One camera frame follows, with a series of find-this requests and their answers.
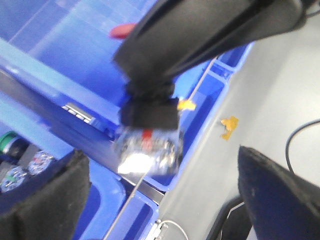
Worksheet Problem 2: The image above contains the green push button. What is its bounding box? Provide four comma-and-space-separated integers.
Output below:
0, 131, 30, 164

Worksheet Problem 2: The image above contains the right blue plastic crate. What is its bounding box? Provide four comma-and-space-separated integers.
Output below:
0, 0, 255, 192

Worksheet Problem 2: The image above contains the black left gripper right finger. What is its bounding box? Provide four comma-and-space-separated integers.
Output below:
238, 146, 320, 240

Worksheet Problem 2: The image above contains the yellow tape scrap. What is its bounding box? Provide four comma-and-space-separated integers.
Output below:
220, 116, 239, 141

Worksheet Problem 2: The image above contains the red mushroom push button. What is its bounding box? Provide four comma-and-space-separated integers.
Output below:
109, 23, 197, 176

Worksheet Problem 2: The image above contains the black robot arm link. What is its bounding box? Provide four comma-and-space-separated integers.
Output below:
114, 0, 310, 84

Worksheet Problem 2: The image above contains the black cable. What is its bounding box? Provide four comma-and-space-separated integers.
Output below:
285, 119, 320, 173

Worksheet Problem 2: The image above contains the blue source bin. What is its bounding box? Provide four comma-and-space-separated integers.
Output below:
0, 97, 158, 240

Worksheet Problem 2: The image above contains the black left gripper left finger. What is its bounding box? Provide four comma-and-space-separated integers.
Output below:
0, 150, 91, 240

